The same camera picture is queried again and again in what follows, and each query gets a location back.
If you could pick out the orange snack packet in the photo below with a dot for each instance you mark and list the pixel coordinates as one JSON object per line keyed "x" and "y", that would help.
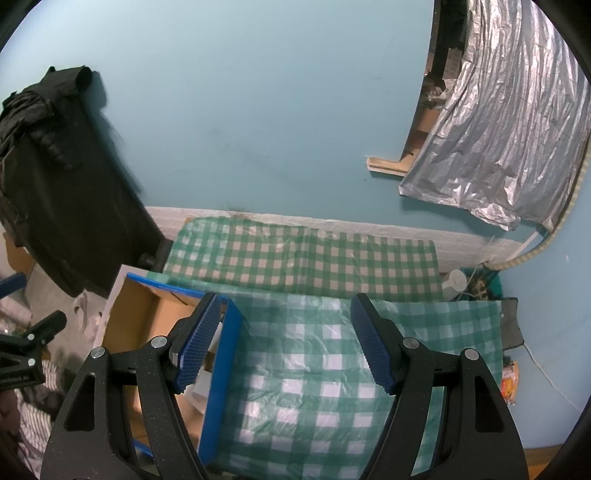
{"x": 510, "y": 383}

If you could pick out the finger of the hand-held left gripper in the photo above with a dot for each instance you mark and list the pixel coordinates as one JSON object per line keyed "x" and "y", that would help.
{"x": 46, "y": 325}

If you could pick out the striped cloth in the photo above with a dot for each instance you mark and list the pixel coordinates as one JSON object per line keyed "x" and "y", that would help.
{"x": 32, "y": 415}

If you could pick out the blue sided cardboard box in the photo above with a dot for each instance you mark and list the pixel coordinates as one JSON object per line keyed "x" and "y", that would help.
{"x": 138, "y": 314}

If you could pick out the green checked cloth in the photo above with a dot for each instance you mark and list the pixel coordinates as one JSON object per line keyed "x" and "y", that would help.
{"x": 300, "y": 263}

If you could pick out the silver foil curtain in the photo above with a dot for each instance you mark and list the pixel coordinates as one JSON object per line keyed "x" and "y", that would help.
{"x": 508, "y": 115}

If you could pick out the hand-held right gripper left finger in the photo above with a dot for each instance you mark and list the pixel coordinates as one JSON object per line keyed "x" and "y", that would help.
{"x": 198, "y": 341}

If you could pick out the wooden window ledge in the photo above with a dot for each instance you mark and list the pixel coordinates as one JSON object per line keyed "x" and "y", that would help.
{"x": 388, "y": 166}

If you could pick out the black jacket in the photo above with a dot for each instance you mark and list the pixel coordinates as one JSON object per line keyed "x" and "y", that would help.
{"x": 60, "y": 184}

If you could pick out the plastic covered checked tablecloth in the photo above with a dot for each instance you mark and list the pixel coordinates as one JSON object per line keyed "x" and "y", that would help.
{"x": 314, "y": 369}

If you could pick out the beige ribbed strip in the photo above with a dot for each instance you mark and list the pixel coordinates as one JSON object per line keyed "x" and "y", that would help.
{"x": 570, "y": 207}

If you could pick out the white cup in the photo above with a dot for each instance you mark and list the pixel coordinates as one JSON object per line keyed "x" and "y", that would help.
{"x": 454, "y": 284}

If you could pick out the dark cushion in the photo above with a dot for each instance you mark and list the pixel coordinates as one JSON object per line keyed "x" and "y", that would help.
{"x": 511, "y": 323}

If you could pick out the brown cardboard piece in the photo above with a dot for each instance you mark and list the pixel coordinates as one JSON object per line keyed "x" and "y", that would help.
{"x": 18, "y": 254}

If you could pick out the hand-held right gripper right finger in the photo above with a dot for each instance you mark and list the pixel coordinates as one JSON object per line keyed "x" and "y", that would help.
{"x": 376, "y": 346}

